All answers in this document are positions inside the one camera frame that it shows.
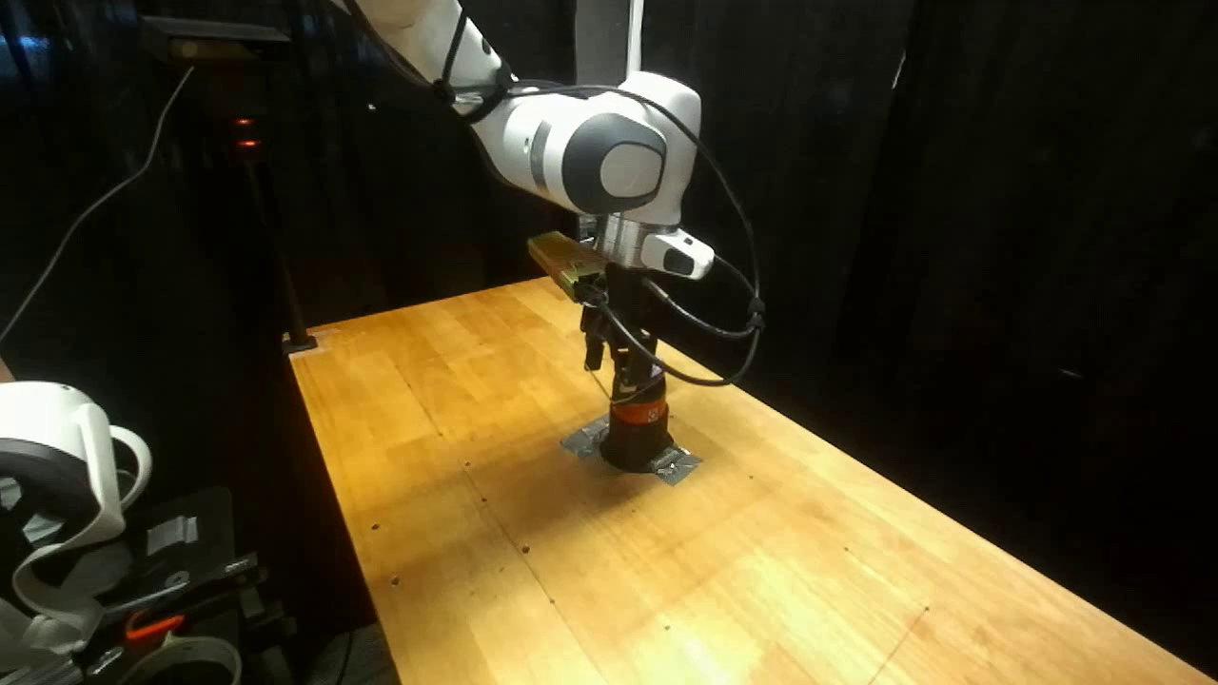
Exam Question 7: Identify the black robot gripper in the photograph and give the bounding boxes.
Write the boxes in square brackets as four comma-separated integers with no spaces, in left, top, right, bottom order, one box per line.
[579,263,668,401]

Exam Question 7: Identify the orange elastic band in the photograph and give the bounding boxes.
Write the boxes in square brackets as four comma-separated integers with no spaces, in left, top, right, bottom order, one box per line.
[608,397,673,434]

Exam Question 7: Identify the orange and black cylinder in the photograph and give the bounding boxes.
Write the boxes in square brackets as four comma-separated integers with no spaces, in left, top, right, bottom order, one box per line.
[598,373,677,476]

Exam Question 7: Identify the grey tape piece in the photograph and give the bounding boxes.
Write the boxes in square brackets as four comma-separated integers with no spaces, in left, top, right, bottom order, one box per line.
[560,420,618,459]

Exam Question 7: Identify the black curtain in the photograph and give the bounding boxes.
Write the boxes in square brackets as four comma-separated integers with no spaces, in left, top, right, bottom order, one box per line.
[0,0,602,383]
[623,0,1218,678]

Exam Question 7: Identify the black case with orange tool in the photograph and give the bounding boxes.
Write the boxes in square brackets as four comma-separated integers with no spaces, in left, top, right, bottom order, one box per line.
[74,487,300,685]

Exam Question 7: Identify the dark box on stand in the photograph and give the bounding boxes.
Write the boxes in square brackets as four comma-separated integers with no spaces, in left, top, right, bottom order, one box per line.
[136,10,299,69]

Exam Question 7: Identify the white headset device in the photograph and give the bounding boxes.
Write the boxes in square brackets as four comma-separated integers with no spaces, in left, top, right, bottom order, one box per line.
[0,378,155,661]

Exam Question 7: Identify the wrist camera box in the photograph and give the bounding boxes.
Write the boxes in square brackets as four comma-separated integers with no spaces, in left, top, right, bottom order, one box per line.
[526,228,613,294]

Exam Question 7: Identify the grey square base plate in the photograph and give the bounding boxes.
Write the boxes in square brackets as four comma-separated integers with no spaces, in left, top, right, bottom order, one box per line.
[647,447,703,492]

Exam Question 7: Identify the white door frame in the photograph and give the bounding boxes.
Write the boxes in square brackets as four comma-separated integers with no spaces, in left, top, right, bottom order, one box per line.
[613,0,647,83]

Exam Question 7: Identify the black camera tripod stand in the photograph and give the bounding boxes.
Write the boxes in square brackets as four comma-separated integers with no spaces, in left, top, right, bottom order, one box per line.
[227,112,324,358]

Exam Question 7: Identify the white looped cable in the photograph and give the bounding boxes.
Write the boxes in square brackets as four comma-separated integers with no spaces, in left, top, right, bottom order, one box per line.
[111,631,246,685]

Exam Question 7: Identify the thin white cable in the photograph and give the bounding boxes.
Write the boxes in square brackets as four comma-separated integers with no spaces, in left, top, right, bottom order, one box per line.
[0,66,202,341]

